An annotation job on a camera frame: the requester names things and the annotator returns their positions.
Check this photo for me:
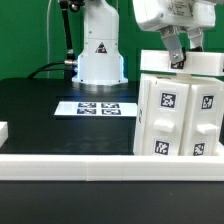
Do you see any black cable bundle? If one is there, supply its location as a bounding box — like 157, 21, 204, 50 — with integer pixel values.
27, 61, 68, 80

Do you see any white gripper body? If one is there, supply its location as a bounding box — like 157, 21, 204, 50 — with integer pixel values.
133, 0, 216, 31

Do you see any white u-shaped wall fence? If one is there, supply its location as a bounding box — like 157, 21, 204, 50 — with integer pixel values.
0, 121, 224, 182

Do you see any white cabinet door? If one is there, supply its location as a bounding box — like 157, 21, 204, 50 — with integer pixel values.
142, 80, 189, 156
180, 78, 224, 156

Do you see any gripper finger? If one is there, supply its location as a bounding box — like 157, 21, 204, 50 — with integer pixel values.
160, 26, 185, 64
187, 27, 204, 52

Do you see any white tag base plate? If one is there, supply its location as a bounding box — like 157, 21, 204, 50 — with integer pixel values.
54, 101, 137, 117

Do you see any white cabinet body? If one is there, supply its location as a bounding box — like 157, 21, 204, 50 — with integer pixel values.
133, 74, 224, 156

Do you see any white cabinet top block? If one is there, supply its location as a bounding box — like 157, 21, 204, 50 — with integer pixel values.
140, 50, 224, 77

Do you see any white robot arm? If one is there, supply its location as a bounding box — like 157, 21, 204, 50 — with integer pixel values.
73, 0, 223, 85

